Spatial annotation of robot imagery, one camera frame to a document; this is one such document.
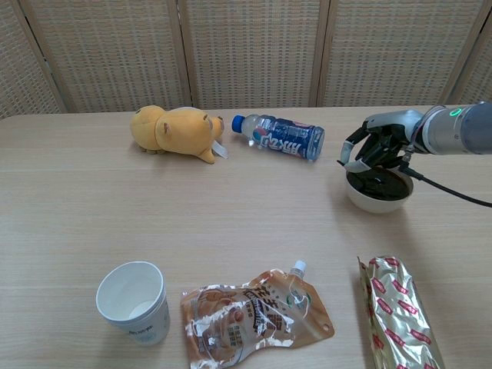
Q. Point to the brown spout pouch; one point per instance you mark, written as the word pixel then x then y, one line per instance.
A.
pixel 250 319

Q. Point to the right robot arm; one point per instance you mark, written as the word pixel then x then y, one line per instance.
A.
pixel 453 130

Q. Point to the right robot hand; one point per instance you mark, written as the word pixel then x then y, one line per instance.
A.
pixel 388 130

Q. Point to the yellow plush bear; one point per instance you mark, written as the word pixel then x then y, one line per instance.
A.
pixel 180 130

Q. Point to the woven folding screen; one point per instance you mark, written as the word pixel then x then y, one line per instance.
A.
pixel 250 50

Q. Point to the white bowl with dark liquid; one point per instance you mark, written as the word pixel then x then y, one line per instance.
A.
pixel 378 203

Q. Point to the blue drink bottle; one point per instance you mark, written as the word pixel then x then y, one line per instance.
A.
pixel 284 138

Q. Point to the white paper cup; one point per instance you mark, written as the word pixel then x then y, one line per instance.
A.
pixel 148 326

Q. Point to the gold foil snack packet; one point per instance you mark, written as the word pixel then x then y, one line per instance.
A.
pixel 399 315

